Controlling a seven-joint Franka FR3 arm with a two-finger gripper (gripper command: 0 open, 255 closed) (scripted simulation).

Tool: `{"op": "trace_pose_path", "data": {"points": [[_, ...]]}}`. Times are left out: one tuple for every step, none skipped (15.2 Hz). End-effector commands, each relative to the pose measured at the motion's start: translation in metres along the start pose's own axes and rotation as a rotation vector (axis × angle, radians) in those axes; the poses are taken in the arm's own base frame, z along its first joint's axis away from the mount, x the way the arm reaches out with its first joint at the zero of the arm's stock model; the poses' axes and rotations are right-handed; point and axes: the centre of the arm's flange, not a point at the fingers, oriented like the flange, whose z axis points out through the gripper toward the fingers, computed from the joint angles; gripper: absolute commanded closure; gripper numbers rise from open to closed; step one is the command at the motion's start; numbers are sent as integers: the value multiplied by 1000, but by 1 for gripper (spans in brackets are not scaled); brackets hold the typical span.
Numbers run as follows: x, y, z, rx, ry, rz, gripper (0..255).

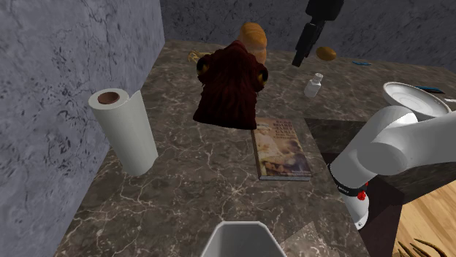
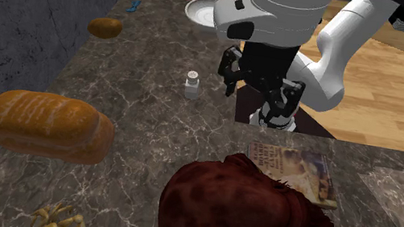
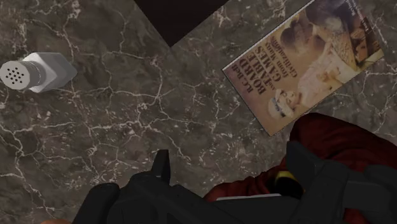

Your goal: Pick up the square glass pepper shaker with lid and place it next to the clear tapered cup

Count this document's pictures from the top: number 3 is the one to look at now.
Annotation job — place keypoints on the tan picture-cover book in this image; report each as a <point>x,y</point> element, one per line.
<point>310,65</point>

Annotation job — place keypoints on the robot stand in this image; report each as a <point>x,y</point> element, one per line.
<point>178,18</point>

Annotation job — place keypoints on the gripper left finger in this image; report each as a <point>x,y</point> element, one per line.
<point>161,167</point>

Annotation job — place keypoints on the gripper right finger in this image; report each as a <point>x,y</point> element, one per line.
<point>313,176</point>

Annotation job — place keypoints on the white salt shaker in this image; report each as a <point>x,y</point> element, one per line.
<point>37,73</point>

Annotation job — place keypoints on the dark red round object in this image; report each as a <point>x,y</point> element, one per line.
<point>341,139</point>

